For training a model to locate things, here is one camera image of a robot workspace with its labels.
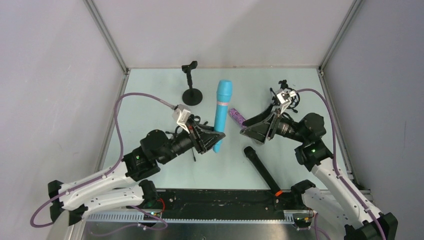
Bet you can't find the black tripod mic stand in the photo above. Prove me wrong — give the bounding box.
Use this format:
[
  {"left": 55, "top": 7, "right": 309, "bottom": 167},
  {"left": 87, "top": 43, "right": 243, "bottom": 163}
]
[{"left": 165, "top": 114, "right": 201, "bottom": 162}]

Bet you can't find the blue toy microphone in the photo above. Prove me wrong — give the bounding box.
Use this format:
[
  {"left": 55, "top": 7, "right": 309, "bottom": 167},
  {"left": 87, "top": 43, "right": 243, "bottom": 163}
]
[{"left": 214, "top": 79, "right": 233, "bottom": 133}]

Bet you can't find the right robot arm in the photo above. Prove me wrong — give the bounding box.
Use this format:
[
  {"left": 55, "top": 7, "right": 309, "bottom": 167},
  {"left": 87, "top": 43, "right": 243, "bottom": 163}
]
[{"left": 240, "top": 105, "right": 399, "bottom": 240}]

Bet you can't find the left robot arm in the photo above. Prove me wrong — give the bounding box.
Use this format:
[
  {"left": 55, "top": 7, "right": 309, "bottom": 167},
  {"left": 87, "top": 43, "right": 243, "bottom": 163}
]
[{"left": 47, "top": 120, "right": 226, "bottom": 225}]

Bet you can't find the black round-base mic stand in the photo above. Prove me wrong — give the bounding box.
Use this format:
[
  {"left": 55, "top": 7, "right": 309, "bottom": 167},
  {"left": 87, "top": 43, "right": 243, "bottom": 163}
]
[{"left": 181, "top": 60, "right": 203, "bottom": 106}]

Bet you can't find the purple glitter microphone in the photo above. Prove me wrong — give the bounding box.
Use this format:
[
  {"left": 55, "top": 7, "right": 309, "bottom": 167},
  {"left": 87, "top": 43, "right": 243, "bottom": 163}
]
[{"left": 228, "top": 108, "right": 246, "bottom": 129}]

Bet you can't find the black microphone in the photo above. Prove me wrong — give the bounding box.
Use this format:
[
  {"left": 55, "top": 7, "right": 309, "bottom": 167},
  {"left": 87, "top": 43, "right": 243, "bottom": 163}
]
[{"left": 243, "top": 146, "right": 283, "bottom": 197}]

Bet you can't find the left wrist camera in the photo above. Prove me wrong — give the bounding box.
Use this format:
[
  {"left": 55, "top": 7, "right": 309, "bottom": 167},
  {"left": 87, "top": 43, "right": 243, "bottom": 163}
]
[{"left": 172, "top": 104, "right": 191, "bottom": 131}]

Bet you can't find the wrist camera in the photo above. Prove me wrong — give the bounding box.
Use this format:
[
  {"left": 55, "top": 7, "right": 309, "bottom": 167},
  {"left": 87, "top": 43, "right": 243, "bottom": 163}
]
[
  {"left": 172, "top": 104, "right": 191, "bottom": 131},
  {"left": 275, "top": 89, "right": 297, "bottom": 110}
]

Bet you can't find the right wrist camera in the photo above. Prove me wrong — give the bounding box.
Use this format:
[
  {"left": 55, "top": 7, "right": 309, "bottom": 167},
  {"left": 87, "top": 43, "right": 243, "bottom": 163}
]
[{"left": 275, "top": 89, "right": 297, "bottom": 110}]

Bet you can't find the black shock-mount tripod stand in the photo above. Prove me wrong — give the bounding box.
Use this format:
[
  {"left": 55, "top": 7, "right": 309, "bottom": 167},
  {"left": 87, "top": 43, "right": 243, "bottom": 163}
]
[{"left": 269, "top": 79, "right": 300, "bottom": 113}]

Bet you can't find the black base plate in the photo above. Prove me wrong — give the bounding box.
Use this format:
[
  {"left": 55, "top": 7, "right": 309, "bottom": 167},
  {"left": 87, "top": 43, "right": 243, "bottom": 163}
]
[{"left": 138, "top": 189, "right": 307, "bottom": 221}]

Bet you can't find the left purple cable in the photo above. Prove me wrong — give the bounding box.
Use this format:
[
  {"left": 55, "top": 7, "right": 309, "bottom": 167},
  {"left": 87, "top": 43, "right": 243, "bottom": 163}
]
[{"left": 30, "top": 92, "right": 176, "bottom": 232}]

